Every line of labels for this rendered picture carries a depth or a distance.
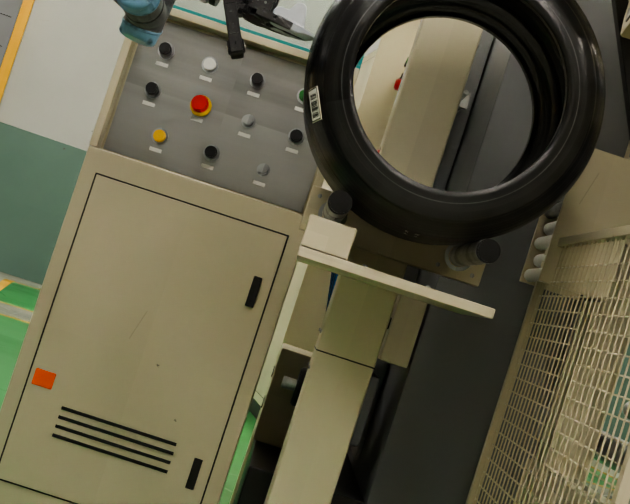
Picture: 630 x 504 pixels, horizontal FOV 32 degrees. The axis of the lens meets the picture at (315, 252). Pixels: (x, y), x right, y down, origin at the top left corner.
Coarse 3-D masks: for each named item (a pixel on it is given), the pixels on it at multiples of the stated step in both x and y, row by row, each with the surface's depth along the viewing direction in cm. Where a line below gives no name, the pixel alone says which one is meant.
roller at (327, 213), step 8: (336, 192) 197; (344, 192) 197; (328, 200) 197; (336, 200) 197; (344, 200) 197; (328, 208) 199; (336, 208) 197; (344, 208) 197; (328, 216) 211; (336, 216) 202; (344, 216) 207
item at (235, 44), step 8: (224, 0) 206; (232, 0) 206; (224, 8) 206; (232, 8) 206; (232, 16) 206; (232, 24) 206; (232, 32) 206; (240, 32) 206; (232, 40) 206; (240, 40) 206; (232, 48) 206; (240, 48) 206; (232, 56) 207; (240, 56) 207
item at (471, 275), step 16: (320, 192) 231; (320, 208) 231; (304, 224) 231; (352, 224) 231; (368, 224) 231; (368, 240) 231; (384, 240) 231; (400, 240) 231; (384, 256) 231; (400, 256) 231; (416, 256) 231; (432, 256) 231; (448, 256) 231; (432, 272) 232; (448, 272) 231; (464, 272) 231; (480, 272) 231
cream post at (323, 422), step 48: (432, 48) 235; (432, 96) 235; (384, 144) 235; (432, 144) 235; (336, 288) 234; (336, 336) 233; (336, 384) 232; (288, 432) 236; (336, 432) 232; (288, 480) 232; (336, 480) 232
